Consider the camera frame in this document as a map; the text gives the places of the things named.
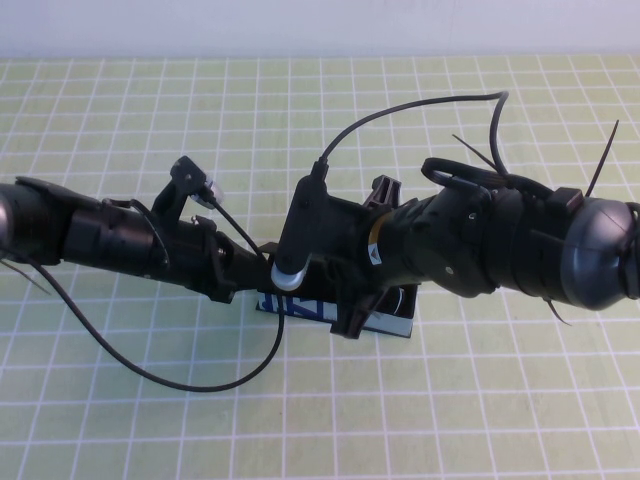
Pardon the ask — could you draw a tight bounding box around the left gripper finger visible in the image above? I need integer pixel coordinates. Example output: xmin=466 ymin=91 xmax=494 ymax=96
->
xmin=232 ymin=243 xmax=274 ymax=277
xmin=233 ymin=267 xmax=272 ymax=293

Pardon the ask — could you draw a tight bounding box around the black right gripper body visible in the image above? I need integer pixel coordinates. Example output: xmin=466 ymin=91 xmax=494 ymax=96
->
xmin=319 ymin=194 xmax=417 ymax=302

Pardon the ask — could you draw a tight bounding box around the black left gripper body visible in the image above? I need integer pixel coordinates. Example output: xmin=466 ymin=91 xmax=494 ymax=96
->
xmin=164 ymin=214 xmax=239 ymax=305

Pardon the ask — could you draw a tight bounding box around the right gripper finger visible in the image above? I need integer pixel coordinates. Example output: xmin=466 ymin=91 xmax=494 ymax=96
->
xmin=363 ymin=174 xmax=404 ymax=214
xmin=329 ymin=279 xmax=384 ymax=342

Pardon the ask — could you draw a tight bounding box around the black glasses case box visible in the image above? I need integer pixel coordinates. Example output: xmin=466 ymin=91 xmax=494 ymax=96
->
xmin=253 ymin=242 xmax=420 ymax=342

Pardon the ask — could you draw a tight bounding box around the black zip tie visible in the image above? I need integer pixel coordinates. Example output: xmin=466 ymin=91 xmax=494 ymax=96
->
xmin=585 ymin=119 xmax=621 ymax=197
xmin=0 ymin=256 xmax=52 ymax=296
xmin=543 ymin=295 xmax=572 ymax=329
xmin=451 ymin=132 xmax=509 ymax=176

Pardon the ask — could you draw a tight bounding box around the green white-grid tablecloth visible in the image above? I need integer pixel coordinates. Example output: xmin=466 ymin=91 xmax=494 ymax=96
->
xmin=0 ymin=55 xmax=640 ymax=480

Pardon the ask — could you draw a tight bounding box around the right wrist camera black silver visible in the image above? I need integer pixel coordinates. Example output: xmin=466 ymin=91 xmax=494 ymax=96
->
xmin=269 ymin=175 xmax=334 ymax=292

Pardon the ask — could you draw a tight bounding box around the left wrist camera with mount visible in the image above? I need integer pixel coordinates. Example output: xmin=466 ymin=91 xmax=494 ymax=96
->
xmin=153 ymin=156 xmax=227 ymax=227

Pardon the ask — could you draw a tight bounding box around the black left camera cable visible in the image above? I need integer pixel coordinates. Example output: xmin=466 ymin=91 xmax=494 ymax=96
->
xmin=27 ymin=194 xmax=287 ymax=394

